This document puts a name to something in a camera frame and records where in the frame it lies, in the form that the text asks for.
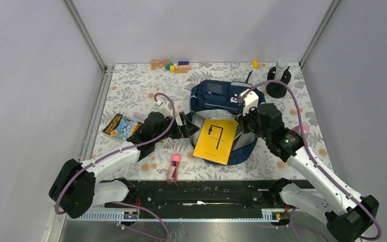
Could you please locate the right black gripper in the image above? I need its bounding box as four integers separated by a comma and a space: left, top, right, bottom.
235, 103, 271, 141

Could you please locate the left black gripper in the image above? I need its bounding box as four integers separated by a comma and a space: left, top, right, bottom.
154, 112, 200, 144

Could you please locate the yellow book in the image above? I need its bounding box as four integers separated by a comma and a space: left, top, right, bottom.
193, 119, 238, 165

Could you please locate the navy blue student backpack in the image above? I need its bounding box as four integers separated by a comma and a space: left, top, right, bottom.
190, 80, 257, 165

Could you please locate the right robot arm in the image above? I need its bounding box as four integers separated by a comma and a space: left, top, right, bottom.
235, 103, 379, 241

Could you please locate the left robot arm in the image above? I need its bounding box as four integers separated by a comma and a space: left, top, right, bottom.
48, 112, 200, 218

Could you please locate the black microphone stand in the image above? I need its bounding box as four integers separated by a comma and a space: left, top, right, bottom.
266, 66, 291, 98

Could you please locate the long wooden block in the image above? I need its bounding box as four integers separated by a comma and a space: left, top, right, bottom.
174, 65, 191, 74

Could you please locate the pink pencil case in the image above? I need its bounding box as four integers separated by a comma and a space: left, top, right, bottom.
292, 125, 310, 133

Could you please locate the yellow block at back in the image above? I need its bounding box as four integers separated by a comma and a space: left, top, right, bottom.
251, 60, 260, 69

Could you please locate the pink topped pen tube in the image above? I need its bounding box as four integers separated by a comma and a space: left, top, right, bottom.
167, 154, 181, 184

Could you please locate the teal toy block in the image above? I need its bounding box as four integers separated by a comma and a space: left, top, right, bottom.
165, 63, 174, 71

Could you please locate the floral table cloth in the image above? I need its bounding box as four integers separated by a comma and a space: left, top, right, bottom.
99, 62, 332, 180

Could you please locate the round wooden block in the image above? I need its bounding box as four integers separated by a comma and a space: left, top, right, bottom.
162, 59, 170, 67

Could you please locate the wooden cube block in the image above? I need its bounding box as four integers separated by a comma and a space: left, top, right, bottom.
151, 60, 161, 67

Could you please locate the colourful illustrated paperback book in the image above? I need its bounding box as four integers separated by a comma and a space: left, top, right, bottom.
102, 113, 138, 142

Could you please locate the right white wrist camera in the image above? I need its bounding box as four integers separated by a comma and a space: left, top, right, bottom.
237, 89, 259, 116

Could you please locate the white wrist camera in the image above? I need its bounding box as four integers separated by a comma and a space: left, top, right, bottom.
237, 89, 259, 116
155, 96, 175, 117

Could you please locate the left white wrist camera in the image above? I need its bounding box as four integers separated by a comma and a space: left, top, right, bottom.
155, 96, 175, 117

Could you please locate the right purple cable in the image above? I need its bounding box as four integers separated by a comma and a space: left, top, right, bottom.
237, 79, 383, 242

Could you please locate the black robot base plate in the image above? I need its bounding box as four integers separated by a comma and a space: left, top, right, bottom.
95, 180, 288, 220

